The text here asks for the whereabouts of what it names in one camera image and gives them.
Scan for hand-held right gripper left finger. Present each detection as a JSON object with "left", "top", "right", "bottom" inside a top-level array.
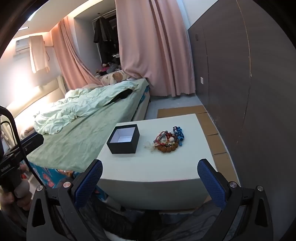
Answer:
[{"left": 26, "top": 159, "right": 103, "bottom": 241}]

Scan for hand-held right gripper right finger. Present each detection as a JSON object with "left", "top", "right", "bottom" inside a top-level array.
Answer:
[{"left": 197, "top": 159, "right": 274, "bottom": 241}]

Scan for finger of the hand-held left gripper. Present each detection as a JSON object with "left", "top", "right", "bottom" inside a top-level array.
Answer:
[{"left": 20, "top": 133, "right": 44, "bottom": 160}]

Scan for black square gift box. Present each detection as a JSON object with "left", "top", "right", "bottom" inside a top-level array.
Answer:
[{"left": 107, "top": 124, "right": 140, "bottom": 154}]

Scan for brown walnut bead bracelet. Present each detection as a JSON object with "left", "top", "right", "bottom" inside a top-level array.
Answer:
[{"left": 157, "top": 139, "right": 179, "bottom": 153}]

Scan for blue braided bracelet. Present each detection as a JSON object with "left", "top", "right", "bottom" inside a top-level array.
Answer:
[{"left": 172, "top": 126, "right": 185, "bottom": 147}]

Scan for red string bracelet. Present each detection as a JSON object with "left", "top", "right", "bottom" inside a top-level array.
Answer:
[{"left": 154, "top": 131, "right": 173, "bottom": 145}]

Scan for person's left hand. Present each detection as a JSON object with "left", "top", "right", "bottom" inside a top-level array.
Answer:
[{"left": 0, "top": 162, "right": 31, "bottom": 210}]

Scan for pink pillow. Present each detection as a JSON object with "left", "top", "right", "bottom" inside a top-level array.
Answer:
[{"left": 20, "top": 126, "right": 38, "bottom": 139}]

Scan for cartoon printed bed sheet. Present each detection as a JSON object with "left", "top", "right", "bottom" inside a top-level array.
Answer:
[{"left": 29, "top": 85, "right": 152, "bottom": 204}]

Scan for beige padded headboard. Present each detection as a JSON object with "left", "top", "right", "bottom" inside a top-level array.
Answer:
[{"left": 5, "top": 74, "right": 66, "bottom": 121}]

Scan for green bed blanket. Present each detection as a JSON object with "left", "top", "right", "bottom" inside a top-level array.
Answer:
[{"left": 26, "top": 78, "right": 148, "bottom": 173}]

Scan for white low table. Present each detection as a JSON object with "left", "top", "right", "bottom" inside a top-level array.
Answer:
[{"left": 96, "top": 113, "right": 219, "bottom": 211}]

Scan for light green duvet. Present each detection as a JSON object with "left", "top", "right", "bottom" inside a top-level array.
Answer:
[{"left": 33, "top": 81, "right": 139, "bottom": 135}]

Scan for flat brown cardboard sheet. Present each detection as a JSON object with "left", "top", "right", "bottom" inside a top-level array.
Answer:
[{"left": 157, "top": 105, "right": 240, "bottom": 186}]

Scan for hanging beige cloth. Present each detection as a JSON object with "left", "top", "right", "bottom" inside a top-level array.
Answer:
[{"left": 29, "top": 35, "right": 50, "bottom": 73}]

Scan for narrow pink curtain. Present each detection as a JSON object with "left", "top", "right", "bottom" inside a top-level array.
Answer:
[{"left": 51, "top": 19, "right": 102, "bottom": 90}]

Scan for black garment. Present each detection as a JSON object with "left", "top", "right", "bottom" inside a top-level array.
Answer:
[{"left": 110, "top": 89, "right": 133, "bottom": 102}]

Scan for bear print pillow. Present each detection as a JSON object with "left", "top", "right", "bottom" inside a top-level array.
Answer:
[{"left": 99, "top": 71, "right": 132, "bottom": 85}]

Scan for pile of plush toys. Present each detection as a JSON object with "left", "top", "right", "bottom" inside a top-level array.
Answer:
[{"left": 95, "top": 62, "right": 122, "bottom": 77}]

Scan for hanging dark clothes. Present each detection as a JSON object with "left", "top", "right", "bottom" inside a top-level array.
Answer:
[{"left": 93, "top": 17, "right": 119, "bottom": 64}]

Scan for wide pink curtain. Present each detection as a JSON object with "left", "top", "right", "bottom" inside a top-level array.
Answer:
[{"left": 115, "top": 0, "right": 196, "bottom": 98}]

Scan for black cable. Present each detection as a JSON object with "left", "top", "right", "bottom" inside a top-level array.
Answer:
[{"left": 0, "top": 105, "right": 43, "bottom": 188}]

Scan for white bed frame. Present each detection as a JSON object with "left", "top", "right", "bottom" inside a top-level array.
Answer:
[{"left": 131, "top": 97, "right": 151, "bottom": 121}]

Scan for white wall air conditioner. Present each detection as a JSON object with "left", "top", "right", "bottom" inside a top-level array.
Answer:
[{"left": 14, "top": 36, "right": 31, "bottom": 56}]

